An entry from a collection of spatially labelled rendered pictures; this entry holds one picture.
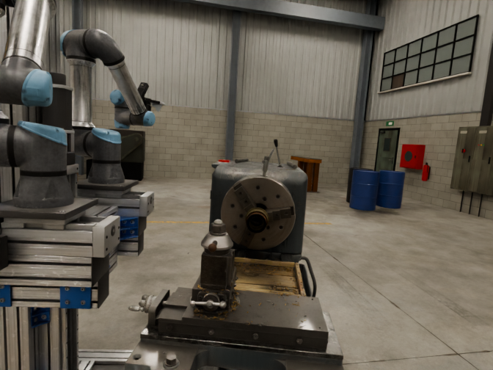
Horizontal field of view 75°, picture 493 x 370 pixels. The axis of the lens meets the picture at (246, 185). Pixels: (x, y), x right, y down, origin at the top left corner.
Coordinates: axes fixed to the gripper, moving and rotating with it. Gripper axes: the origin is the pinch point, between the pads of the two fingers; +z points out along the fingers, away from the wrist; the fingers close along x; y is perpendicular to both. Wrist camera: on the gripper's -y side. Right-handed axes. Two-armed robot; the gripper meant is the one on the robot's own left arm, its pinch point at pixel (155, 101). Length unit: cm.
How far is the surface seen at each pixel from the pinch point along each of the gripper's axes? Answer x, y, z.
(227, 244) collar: 94, 33, -103
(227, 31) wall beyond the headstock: -361, -297, 889
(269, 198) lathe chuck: 90, 31, -44
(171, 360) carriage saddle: 92, 54, -119
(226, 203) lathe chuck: 73, 37, -48
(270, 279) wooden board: 100, 56, -63
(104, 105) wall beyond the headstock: -651, 22, 696
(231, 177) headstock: 68, 28, -33
